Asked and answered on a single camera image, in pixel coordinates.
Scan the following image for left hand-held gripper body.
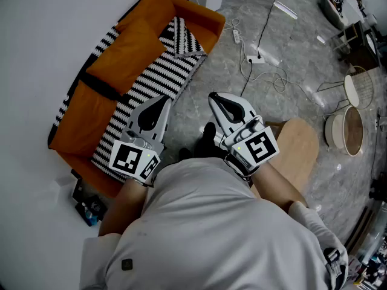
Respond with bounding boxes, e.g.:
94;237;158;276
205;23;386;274
108;127;166;189

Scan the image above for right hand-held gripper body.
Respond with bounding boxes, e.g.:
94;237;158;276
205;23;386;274
220;115;281;178

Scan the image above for black and white patterned pillow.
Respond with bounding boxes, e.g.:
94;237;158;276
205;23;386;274
91;53;208;184

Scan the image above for orange sofa back cushion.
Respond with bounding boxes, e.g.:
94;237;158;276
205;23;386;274
49;79;119;156
86;17;167;97
116;0;177;34

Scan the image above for black white patterned cushion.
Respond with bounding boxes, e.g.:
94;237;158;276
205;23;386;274
158;16;209;59

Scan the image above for orange fabric sofa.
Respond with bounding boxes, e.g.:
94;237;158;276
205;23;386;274
47;0;227;199

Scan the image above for person's left forearm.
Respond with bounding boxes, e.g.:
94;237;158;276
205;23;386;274
98;176;149;238

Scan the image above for person's right forearm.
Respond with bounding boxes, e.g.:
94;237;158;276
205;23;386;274
250;161;309;214

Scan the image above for person's legs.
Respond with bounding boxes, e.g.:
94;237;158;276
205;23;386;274
178;121;231;164

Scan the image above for light wooden stool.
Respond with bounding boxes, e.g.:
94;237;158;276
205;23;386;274
252;118;320;201

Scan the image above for black box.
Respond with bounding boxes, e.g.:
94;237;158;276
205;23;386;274
71;169;107;228

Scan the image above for white round stool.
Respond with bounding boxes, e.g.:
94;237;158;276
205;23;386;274
324;113;345;149

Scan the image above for person's white shirt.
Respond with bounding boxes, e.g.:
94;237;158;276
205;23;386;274
80;157;350;290

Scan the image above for round wood top side table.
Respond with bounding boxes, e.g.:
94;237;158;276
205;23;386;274
342;105;365;157

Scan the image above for grey bean bag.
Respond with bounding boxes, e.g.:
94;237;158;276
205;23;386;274
320;0;348;30

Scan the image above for dark wooden shelf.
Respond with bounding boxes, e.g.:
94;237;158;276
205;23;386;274
344;202;387;286

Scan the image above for black orange patterned pillow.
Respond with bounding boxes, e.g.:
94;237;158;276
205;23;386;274
328;0;345;18

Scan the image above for white table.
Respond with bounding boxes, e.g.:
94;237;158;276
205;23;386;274
338;0;374;24

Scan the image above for black power cable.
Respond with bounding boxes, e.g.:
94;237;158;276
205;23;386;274
240;0;287;98

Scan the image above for wooden frame table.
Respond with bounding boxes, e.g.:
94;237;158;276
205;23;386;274
331;21;382;69

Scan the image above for grey backpack strap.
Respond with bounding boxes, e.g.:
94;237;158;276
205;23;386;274
322;246;349;290

